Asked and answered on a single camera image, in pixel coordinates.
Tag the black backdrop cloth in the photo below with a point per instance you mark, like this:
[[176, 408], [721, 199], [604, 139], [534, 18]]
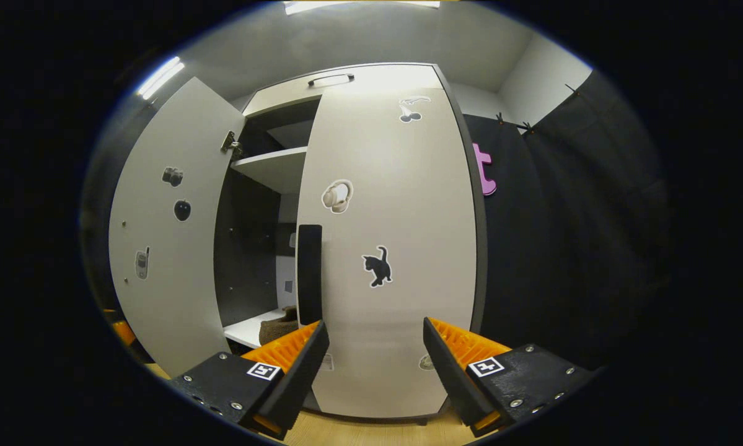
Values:
[[582, 235]]

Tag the double ceiling light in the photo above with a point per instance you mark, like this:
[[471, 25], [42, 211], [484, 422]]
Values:
[[160, 77]]

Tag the long ceiling light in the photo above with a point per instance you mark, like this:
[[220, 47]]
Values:
[[359, 5]]

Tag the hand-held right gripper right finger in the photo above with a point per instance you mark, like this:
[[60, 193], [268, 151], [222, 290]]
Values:
[[448, 378]]

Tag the white cabinet drawer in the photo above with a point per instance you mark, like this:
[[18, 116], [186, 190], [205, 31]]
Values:
[[396, 77]]

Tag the white cabinet door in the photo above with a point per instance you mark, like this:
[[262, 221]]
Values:
[[408, 217], [173, 279]]

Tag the white shoe cabinet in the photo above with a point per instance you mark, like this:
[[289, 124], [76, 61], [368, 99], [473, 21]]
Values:
[[247, 248]]

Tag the brown fuzzy shoe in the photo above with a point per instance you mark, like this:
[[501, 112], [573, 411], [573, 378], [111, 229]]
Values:
[[278, 328]]

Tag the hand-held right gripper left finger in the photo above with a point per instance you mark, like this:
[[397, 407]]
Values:
[[297, 378]]

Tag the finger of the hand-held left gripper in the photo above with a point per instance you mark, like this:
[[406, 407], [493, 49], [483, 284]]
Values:
[[125, 333]]

